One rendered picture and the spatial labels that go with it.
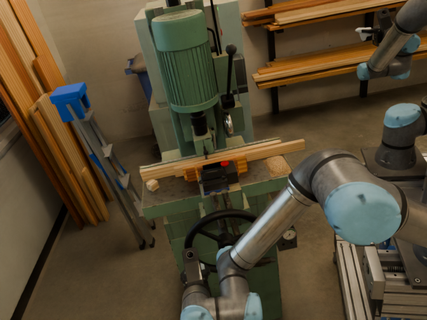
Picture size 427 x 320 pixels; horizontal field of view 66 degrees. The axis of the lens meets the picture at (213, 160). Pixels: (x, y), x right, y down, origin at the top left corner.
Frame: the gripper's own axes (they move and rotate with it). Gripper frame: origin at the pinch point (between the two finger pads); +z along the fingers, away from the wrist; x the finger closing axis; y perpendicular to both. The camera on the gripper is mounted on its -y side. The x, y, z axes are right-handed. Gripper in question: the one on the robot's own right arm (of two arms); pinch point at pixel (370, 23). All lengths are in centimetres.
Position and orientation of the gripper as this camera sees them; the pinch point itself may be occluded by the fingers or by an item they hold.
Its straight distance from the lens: 191.1
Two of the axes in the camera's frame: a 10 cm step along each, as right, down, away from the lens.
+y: 2.9, 8.0, 5.2
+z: -0.8, -5.2, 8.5
